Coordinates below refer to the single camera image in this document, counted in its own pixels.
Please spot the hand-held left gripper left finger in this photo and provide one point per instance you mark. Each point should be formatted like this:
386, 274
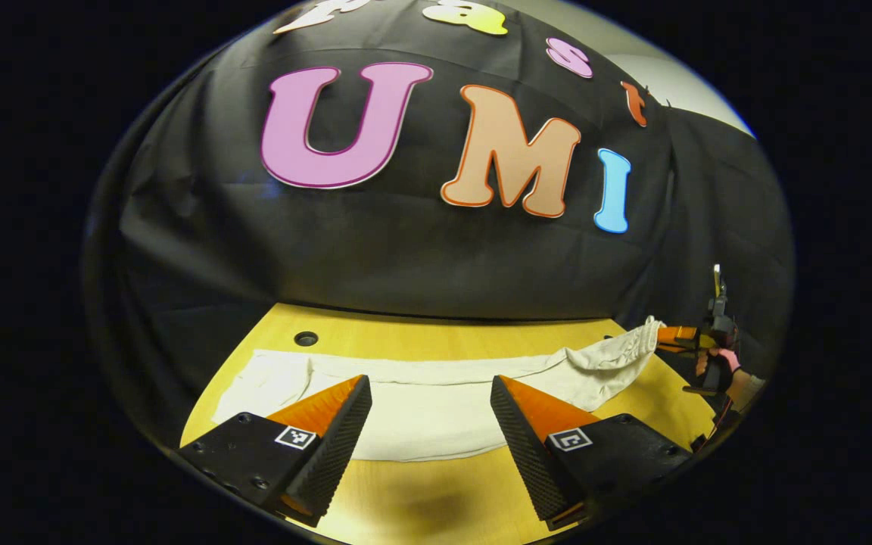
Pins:
337, 446

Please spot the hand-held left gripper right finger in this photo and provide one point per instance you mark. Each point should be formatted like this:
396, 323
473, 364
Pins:
527, 454

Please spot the black backdrop cloth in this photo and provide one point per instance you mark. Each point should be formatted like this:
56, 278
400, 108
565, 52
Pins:
406, 257

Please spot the white jeans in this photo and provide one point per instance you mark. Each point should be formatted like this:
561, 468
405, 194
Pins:
421, 416

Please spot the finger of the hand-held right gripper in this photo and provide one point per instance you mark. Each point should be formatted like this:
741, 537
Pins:
678, 335

